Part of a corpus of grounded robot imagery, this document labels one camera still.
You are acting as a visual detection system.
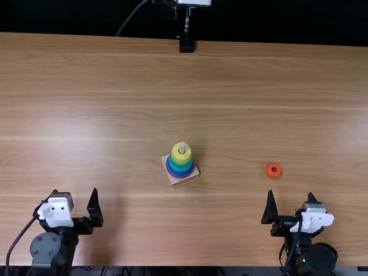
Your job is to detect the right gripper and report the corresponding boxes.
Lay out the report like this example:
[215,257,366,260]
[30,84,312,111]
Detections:
[260,189,325,238]

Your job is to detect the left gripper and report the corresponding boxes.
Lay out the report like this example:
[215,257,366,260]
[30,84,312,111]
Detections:
[32,187,104,236]

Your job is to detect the dark green ring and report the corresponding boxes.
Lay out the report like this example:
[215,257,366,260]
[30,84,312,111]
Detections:
[168,158,193,169]

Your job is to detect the light green ring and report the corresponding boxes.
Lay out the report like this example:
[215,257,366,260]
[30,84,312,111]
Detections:
[169,155,193,166]

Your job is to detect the yellow ring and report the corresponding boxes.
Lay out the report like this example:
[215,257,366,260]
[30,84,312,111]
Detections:
[170,143,192,162]

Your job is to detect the black clamp stand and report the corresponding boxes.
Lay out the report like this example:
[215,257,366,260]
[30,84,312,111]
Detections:
[175,6,196,54]

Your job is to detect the white mounted device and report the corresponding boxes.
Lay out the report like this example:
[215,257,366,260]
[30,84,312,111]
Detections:
[175,0,213,8]

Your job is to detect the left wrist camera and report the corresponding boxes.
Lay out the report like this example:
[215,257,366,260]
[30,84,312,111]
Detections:
[37,191,75,228]

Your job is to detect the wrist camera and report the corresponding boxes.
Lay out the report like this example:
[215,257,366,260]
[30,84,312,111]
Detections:
[37,191,75,228]
[289,202,335,234]

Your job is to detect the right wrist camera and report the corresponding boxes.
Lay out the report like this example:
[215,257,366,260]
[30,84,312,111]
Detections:
[289,202,335,234]

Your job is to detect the orange ring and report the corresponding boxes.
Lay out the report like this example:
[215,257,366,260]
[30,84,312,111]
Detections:
[264,162,283,179]

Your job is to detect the black cable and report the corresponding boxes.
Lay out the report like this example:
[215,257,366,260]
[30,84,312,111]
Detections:
[281,214,303,276]
[5,217,40,269]

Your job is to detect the purple ring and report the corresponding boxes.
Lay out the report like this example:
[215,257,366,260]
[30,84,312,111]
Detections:
[165,160,193,179]

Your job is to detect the dark blue ring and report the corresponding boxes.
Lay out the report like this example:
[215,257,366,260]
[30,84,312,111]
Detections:
[166,164,193,176]

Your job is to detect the light blue ring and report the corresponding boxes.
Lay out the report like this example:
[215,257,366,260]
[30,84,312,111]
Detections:
[167,161,193,173]

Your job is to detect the grey cable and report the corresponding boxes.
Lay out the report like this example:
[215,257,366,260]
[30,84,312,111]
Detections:
[115,0,151,38]

